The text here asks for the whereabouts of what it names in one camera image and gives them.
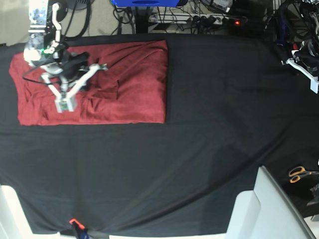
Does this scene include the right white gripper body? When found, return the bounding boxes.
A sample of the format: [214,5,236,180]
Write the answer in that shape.
[40,63,108,113]

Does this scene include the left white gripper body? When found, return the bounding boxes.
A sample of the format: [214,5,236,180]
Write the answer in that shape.
[285,50,319,94]

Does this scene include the red long-sleeve T-shirt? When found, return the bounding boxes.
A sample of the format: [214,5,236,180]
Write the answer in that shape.
[8,40,168,126]

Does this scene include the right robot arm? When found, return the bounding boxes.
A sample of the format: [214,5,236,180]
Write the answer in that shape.
[22,0,108,113]

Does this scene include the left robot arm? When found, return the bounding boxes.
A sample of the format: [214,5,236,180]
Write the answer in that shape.
[276,0,319,94]

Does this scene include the black table cloth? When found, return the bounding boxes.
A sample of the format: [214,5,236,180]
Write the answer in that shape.
[0,34,319,237]

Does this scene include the blue box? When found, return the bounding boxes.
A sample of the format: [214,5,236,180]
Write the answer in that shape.
[111,0,179,7]

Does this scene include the black stand pole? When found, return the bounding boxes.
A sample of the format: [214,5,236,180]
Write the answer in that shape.
[135,6,151,34]

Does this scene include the blue orange clamp bottom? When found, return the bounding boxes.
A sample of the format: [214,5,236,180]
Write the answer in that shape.
[69,218,91,239]

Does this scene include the yellow-handled scissors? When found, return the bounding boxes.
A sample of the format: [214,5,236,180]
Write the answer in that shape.
[288,166,319,184]

